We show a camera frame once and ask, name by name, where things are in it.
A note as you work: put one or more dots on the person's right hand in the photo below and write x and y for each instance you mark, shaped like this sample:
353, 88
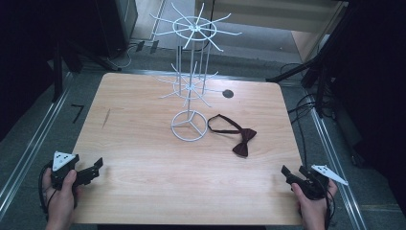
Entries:
311, 209

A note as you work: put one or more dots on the black tripod stand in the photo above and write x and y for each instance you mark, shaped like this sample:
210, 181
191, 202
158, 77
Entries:
319, 60

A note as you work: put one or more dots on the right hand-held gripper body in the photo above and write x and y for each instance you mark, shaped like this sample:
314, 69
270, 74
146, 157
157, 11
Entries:
314, 183

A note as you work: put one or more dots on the black round table grommet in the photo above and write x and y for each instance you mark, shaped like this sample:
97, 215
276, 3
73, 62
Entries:
228, 93

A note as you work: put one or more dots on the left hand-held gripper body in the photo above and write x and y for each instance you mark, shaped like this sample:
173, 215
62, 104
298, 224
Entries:
63, 166

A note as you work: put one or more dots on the dark red bow tie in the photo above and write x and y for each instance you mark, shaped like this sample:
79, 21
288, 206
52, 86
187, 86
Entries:
241, 149

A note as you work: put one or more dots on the person's left hand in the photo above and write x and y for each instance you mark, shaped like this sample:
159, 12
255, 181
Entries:
60, 199

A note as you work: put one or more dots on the black cabinet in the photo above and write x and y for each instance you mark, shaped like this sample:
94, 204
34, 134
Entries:
119, 22

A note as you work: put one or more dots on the metal floor rail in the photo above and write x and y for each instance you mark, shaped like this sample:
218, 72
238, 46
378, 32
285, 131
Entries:
332, 159
32, 147

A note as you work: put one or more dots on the small black floor block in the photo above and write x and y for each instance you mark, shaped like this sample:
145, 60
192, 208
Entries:
139, 46
154, 46

